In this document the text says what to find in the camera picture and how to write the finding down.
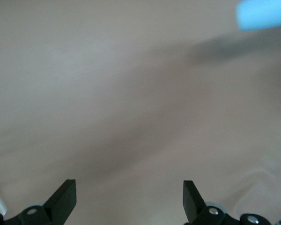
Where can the blue cup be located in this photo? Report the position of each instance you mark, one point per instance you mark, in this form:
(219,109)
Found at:
(264,14)

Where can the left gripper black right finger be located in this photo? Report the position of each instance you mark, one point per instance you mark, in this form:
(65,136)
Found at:
(192,204)

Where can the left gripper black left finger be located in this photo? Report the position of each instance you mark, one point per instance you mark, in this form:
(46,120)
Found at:
(58,206)

